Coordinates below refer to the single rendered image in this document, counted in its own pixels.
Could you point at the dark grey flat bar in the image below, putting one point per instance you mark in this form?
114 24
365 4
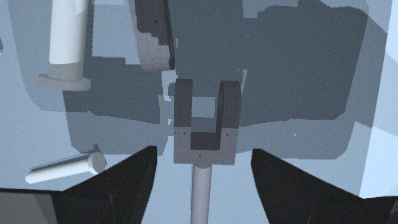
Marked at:
153 34

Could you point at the grey headed pin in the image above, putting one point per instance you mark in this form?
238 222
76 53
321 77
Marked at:
95 164
67 44

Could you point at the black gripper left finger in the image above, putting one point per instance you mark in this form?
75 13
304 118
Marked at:
118 195

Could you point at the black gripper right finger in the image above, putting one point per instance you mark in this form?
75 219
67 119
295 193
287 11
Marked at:
289 195

